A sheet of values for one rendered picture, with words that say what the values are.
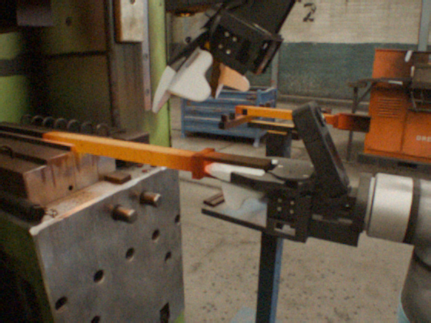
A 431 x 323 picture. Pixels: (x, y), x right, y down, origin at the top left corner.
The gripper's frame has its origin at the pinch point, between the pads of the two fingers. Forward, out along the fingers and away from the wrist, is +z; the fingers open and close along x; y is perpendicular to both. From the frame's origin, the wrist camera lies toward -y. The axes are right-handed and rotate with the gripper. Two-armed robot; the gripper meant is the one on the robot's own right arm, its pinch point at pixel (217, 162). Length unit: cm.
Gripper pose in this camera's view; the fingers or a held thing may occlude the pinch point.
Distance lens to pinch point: 45.7
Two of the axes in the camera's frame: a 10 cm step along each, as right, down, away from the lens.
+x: 4.7, -2.8, 8.4
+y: 0.1, 9.5, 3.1
